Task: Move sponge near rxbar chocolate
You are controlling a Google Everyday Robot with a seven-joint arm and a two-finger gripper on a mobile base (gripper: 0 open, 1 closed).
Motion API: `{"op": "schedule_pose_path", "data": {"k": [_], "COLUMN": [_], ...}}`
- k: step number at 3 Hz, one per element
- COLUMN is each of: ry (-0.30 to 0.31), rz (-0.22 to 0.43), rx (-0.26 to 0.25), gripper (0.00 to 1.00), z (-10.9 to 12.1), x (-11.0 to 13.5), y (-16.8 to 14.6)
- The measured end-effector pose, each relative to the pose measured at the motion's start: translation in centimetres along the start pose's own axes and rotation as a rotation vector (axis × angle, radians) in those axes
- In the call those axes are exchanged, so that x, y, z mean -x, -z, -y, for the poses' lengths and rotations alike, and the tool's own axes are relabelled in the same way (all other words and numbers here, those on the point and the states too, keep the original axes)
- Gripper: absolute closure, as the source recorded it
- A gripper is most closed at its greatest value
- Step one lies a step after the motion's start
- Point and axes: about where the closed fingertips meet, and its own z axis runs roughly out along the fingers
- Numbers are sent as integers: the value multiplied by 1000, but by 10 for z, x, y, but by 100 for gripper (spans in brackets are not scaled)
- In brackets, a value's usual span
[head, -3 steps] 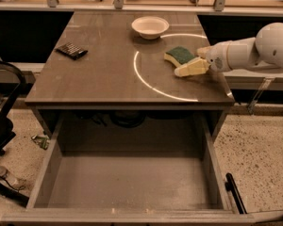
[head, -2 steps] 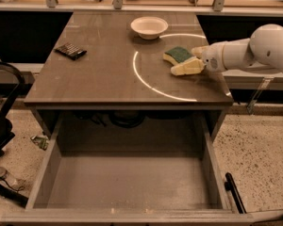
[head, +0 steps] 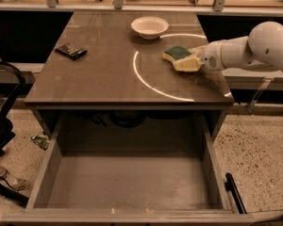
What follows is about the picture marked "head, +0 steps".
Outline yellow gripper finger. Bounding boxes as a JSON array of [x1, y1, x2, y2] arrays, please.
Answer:
[[173, 56, 203, 73], [188, 45, 205, 55]]

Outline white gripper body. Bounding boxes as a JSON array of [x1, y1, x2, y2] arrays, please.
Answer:
[[201, 40, 225, 71]]

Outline green and yellow sponge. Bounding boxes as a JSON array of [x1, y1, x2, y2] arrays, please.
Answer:
[[162, 46, 191, 62]]

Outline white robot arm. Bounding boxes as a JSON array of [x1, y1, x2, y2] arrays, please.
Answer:
[[173, 22, 283, 73]]

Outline white bowl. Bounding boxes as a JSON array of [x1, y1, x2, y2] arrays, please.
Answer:
[[131, 17, 169, 40]]

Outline open grey drawer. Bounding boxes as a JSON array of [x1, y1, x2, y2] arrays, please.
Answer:
[[1, 112, 252, 226]]

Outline green wrapper on floor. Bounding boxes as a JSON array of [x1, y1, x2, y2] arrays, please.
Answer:
[[31, 135, 49, 150]]

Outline black office chair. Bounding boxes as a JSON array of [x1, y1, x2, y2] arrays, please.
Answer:
[[0, 58, 28, 207]]

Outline black drawer handle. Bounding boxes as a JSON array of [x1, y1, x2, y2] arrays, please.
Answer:
[[225, 172, 246, 214]]

